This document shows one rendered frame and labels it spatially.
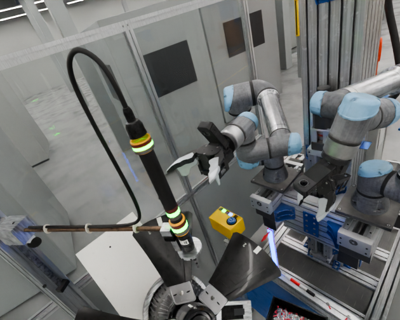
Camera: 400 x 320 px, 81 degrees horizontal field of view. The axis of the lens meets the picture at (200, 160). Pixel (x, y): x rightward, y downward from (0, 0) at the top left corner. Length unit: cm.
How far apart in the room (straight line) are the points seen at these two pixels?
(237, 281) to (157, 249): 30
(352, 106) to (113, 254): 94
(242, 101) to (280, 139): 36
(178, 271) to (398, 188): 89
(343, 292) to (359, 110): 158
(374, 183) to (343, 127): 62
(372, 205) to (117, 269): 112
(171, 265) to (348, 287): 146
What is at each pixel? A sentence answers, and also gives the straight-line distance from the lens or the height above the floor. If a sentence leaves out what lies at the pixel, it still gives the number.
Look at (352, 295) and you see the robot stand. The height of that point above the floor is 21.
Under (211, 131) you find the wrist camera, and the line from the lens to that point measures 63.
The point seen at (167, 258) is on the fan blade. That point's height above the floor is 134.
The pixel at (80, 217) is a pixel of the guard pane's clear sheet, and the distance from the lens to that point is 134.
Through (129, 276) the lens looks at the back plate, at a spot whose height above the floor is 121.
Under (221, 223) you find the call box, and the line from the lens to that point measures 127.
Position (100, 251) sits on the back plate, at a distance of 107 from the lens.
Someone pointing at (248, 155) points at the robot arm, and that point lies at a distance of 82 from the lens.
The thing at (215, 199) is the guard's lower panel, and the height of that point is 79.
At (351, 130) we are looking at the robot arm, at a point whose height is 168.
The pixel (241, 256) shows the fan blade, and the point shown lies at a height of 119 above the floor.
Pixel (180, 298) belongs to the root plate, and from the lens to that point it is 91.
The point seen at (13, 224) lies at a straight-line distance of 102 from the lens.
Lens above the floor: 200
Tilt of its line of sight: 31 degrees down
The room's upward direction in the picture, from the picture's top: 18 degrees counter-clockwise
